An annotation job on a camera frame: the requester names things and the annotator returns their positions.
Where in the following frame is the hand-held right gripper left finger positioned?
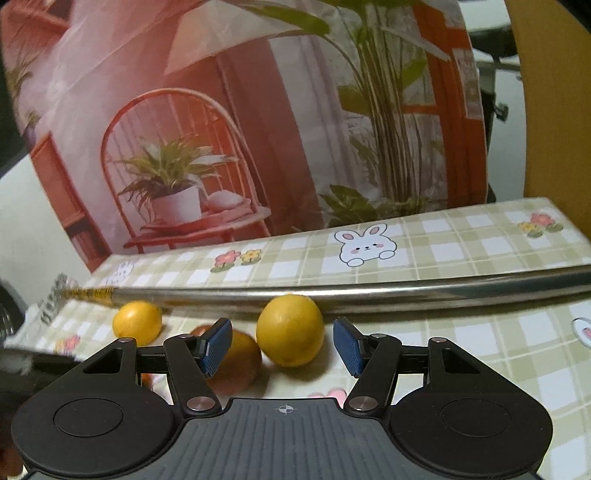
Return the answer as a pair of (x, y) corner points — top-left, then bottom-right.
(81, 318), (233, 416)

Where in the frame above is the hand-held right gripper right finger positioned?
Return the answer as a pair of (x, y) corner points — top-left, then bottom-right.
(333, 317), (483, 415)

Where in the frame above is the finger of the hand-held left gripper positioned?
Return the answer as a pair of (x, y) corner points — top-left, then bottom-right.
(0, 352), (81, 373)

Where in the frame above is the small yellow citrus fruit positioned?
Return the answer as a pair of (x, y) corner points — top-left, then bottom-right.
(256, 295), (325, 367)

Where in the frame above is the red green tomato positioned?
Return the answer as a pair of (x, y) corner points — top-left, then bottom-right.
(203, 330), (263, 395)

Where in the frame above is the metal pole with gold fittings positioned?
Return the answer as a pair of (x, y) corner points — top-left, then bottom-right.
(39, 264), (591, 320)

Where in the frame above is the large yellow citrus fruit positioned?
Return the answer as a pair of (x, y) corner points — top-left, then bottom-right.
(112, 301), (164, 347)

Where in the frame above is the checked bunny tablecloth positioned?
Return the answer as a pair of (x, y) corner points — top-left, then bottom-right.
(0, 198), (591, 480)

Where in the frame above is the printed plant backdrop cloth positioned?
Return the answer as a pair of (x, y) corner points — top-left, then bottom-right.
(0, 0), (490, 274)

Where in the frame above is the yellow wooden board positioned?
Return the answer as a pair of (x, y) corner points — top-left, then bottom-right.
(505, 0), (591, 215)

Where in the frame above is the black office chair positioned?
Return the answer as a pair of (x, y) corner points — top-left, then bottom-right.
(465, 22), (514, 121)

